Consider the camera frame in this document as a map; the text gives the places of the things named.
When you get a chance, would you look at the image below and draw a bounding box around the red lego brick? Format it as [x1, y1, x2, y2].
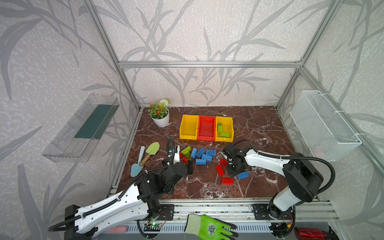
[216, 165, 225, 178]
[182, 157, 189, 164]
[220, 159, 229, 168]
[222, 178, 234, 186]

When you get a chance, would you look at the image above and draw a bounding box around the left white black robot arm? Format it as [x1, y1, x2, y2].
[48, 161, 193, 240]

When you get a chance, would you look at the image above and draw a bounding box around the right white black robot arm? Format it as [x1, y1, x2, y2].
[223, 142, 336, 220]

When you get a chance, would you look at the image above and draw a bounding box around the blue lego brick far right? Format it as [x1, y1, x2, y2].
[237, 172, 250, 180]

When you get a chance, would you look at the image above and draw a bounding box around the blue lego brick upper right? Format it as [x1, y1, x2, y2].
[206, 150, 217, 156]

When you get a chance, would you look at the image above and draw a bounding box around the blue lego brick centre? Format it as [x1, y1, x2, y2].
[202, 154, 213, 162]

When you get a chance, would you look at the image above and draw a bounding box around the red lego brick bottom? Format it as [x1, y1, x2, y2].
[222, 178, 234, 186]

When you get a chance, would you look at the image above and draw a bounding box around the blue lego brick leftmost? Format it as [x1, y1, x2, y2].
[191, 148, 197, 159]

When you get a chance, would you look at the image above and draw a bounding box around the blue lego brick lower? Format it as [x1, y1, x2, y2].
[196, 159, 207, 165]

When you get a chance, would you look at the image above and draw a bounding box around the right yellow plastic bin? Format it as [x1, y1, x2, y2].
[215, 116, 234, 143]

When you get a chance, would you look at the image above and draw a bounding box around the yellow plastic bin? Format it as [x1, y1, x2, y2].
[215, 116, 234, 143]
[180, 115, 199, 140]

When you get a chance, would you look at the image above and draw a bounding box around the blue lego brick tilted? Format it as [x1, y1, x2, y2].
[195, 148, 206, 159]

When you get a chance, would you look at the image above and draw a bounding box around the light blue garden trowel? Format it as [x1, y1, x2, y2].
[131, 146, 146, 178]

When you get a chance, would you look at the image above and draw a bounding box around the red plastic bin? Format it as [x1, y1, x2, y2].
[197, 116, 216, 142]

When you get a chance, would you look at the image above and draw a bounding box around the left yellow plastic bin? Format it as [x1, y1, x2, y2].
[180, 115, 199, 140]

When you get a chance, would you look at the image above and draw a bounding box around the green work glove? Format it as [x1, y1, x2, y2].
[185, 214, 239, 240]

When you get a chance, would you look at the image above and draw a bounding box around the potted plant white pot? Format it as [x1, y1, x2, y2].
[148, 99, 170, 128]

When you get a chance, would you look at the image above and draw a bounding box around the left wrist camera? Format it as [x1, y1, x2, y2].
[173, 146, 181, 164]

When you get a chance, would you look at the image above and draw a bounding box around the green garden shovel wooden handle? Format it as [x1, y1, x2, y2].
[139, 142, 160, 167]

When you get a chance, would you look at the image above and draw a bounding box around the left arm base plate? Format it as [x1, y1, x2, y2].
[149, 204, 175, 221]

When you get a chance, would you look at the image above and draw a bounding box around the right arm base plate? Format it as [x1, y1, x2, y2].
[251, 204, 295, 221]

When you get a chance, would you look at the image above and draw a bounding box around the white wire mesh basket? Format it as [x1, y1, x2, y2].
[290, 90, 362, 162]

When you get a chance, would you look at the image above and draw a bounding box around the clear acrylic wall shelf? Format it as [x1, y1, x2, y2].
[42, 94, 120, 163]

